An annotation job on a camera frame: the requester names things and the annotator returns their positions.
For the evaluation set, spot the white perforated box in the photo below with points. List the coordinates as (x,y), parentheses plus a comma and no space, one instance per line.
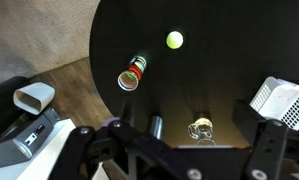
(279,96)

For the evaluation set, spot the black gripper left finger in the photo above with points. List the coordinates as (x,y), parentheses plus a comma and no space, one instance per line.
(89,146)

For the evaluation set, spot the clear glass mug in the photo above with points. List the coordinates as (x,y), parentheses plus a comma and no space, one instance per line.
(202,125)

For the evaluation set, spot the yellow-green tennis ball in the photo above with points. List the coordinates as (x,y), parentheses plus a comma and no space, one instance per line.
(174,39)

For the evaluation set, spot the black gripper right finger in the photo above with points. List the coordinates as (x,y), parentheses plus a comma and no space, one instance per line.
(272,150)

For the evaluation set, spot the grey rounded rectangular duct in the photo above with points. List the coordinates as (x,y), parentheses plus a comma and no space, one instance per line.
(35,95)

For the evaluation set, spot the grey metal water bottle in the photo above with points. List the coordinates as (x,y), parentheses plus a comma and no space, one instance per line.
(156,126)

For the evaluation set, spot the clear tennis ball can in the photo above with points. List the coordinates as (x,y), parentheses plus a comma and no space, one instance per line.
(130,80)

